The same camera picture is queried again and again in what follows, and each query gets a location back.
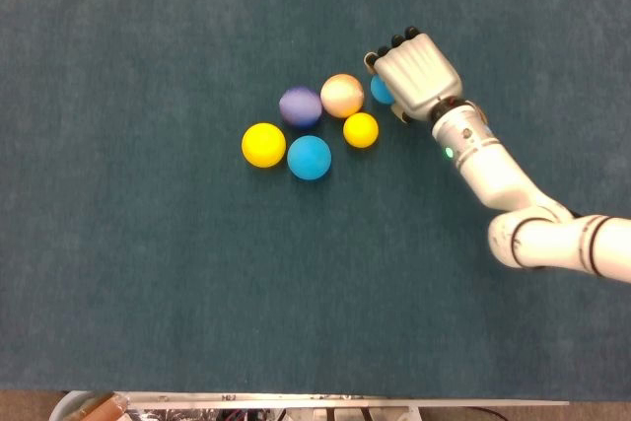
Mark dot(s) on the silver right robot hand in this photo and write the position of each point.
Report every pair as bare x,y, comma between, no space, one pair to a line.
419,76

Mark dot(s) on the small cyan foam ball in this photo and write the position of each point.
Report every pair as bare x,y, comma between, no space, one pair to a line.
379,91

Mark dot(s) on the small yellow foam ball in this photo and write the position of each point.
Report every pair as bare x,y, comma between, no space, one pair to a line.
361,130

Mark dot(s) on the peach foam ball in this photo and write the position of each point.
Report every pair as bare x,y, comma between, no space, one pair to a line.
341,95

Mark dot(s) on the large cyan foam ball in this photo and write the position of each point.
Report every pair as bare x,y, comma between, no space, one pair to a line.
309,158

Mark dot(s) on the large yellow foam ball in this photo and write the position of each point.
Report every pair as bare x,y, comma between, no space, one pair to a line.
263,145

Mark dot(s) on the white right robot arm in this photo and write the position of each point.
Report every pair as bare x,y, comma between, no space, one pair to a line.
493,169

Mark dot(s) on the purple foam ball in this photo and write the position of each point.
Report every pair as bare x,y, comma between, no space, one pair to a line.
300,108

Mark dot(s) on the teal carpet table cover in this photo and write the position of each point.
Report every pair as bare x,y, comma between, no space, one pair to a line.
148,268

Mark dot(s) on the aluminium frame rail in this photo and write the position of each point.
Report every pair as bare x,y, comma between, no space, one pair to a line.
296,397

